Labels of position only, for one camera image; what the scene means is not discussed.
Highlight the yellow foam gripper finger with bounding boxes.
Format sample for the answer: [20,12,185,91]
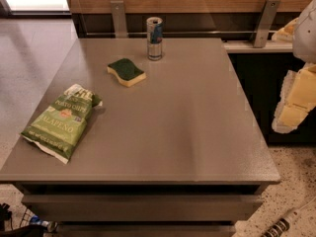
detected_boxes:
[272,63,316,133]

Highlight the green jalapeno chip bag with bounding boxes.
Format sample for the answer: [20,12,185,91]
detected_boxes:
[21,84,103,164]

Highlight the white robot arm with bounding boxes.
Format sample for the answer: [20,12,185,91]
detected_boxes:
[272,0,316,133]

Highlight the yellow foam gripper finger upper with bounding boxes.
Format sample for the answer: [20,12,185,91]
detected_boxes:
[272,18,298,42]

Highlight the white power strip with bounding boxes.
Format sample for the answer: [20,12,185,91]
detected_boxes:
[261,197,316,237]

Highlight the silver blue drink can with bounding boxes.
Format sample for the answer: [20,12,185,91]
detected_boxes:
[146,17,163,60]

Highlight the green yellow sponge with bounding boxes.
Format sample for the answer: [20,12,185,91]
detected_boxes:
[107,58,146,87]

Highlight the grey drawer cabinet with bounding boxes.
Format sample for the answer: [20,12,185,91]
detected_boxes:
[18,182,263,236]

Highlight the plastic bottle on floor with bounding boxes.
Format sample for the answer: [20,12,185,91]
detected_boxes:
[29,215,57,232]

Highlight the black object bottom left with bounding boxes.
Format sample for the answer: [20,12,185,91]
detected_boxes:
[0,202,47,237]

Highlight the right metal bracket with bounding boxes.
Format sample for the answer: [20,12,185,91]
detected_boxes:
[253,0,281,48]

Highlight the metal bracket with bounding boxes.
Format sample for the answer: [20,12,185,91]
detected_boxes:
[111,0,128,39]
[253,0,281,48]

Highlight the left metal bracket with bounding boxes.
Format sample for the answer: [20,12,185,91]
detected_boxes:
[111,0,128,39]

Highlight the horizontal metal rail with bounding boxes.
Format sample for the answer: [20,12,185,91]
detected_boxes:
[86,30,277,38]

